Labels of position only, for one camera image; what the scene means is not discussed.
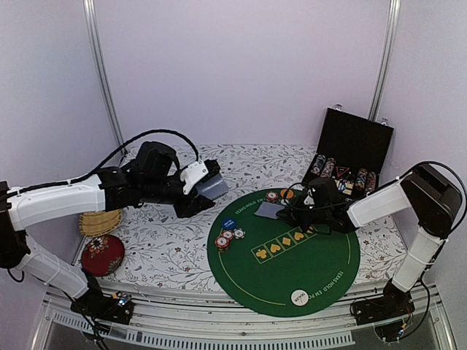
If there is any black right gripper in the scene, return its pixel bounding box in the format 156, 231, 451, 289
277, 195, 330, 233

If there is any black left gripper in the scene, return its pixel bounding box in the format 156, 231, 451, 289
141, 168, 216, 218

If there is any blue playing card deck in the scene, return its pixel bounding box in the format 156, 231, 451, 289
196, 174, 229, 201

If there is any orange blind button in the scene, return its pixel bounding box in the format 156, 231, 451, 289
280, 189, 294, 199

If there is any blue blind button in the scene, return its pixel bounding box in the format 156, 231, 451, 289
221, 218, 237, 230

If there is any single red five chip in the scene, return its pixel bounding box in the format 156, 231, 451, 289
221, 230, 234, 241

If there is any white dealer button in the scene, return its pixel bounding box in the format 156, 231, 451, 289
290, 289, 310, 307

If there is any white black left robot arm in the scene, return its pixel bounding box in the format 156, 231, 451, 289
1, 141, 220, 320

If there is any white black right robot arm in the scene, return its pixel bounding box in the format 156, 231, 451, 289
277, 161, 466, 324

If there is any floral white table cloth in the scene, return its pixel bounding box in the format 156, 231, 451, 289
71, 144, 409, 292

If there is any round green poker mat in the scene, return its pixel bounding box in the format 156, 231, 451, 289
207, 190, 360, 317

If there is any black poker chip case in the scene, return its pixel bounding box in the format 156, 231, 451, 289
301, 108, 394, 199

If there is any woven bamboo basket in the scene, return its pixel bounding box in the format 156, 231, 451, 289
79, 209, 123, 238

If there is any red floral round cushion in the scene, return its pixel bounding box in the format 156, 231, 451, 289
80, 235, 125, 277

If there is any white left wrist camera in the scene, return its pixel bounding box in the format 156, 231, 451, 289
180, 160, 220, 195

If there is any right aluminium frame post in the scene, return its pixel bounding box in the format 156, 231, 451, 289
368, 0, 401, 122

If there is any aluminium frame post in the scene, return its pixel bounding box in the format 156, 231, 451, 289
82, 0, 124, 146
368, 0, 401, 122

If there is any left aluminium frame post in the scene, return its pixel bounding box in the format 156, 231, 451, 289
82, 0, 124, 146

